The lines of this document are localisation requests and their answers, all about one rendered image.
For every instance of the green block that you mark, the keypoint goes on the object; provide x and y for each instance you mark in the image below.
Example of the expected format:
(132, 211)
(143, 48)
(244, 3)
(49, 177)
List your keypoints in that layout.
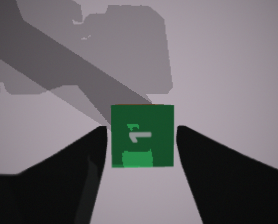
(142, 136)

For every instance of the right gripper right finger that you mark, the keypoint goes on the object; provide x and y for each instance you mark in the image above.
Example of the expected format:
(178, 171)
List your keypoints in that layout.
(228, 187)

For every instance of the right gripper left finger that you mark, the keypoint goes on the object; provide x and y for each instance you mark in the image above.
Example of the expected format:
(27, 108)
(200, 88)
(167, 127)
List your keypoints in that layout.
(61, 189)

